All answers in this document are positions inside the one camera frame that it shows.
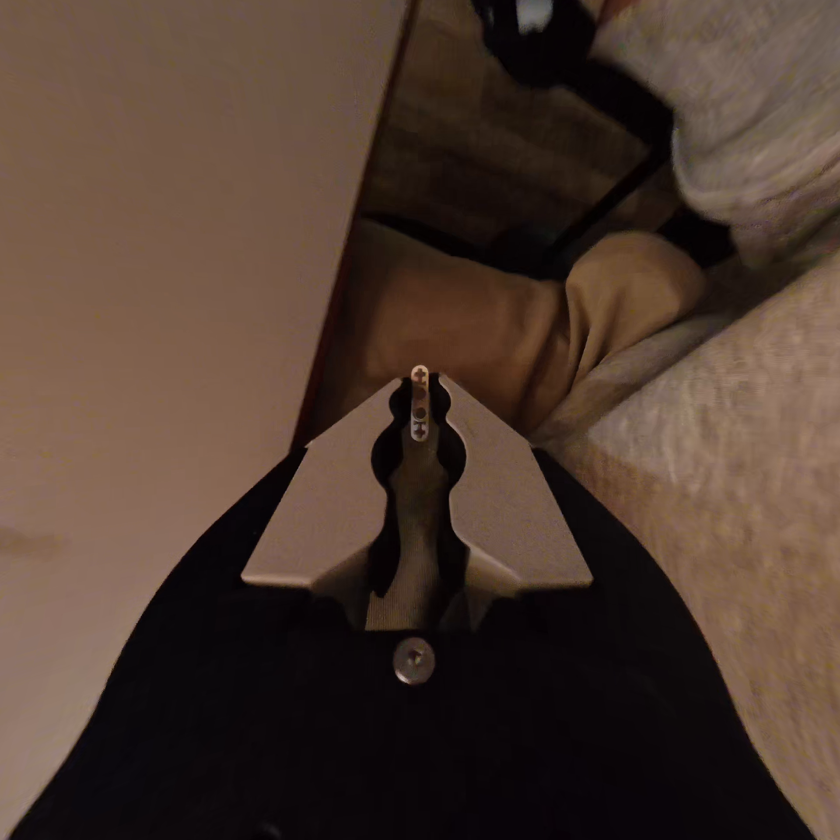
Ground tan trousers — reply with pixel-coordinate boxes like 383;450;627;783
315;220;706;447

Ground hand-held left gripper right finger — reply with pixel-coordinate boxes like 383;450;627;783
430;374;595;627

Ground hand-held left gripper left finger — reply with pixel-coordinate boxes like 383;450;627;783
241;377;411;630

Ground person's right forearm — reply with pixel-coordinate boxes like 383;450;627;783
594;0;840;270

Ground grey sweatshirt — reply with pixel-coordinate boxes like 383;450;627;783
525;246;840;840

